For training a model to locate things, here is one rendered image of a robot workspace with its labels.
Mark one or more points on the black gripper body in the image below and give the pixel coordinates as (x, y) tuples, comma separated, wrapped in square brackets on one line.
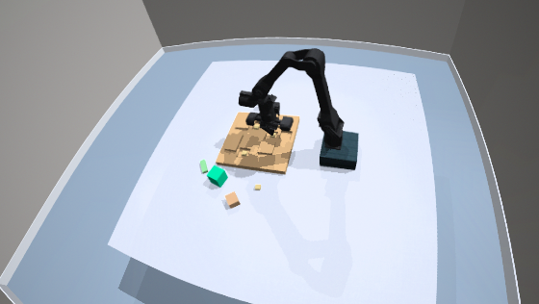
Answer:
[(285, 123)]

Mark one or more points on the tan puzzle board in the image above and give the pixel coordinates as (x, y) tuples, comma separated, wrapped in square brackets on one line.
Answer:
[(263, 152)]

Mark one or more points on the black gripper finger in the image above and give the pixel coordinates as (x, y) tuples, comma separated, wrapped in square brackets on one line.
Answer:
[(267, 128), (272, 129)]

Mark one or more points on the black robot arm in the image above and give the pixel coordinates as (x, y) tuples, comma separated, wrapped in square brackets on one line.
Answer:
[(313, 63)]

